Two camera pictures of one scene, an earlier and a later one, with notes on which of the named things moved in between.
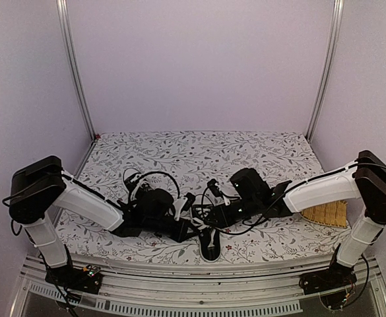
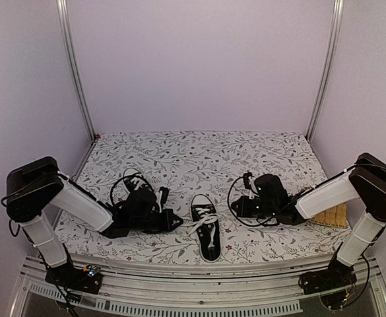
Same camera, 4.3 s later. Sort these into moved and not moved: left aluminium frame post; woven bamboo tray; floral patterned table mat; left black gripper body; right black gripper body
Moved: right black gripper body; left black gripper body
Not moved: left aluminium frame post; woven bamboo tray; floral patterned table mat
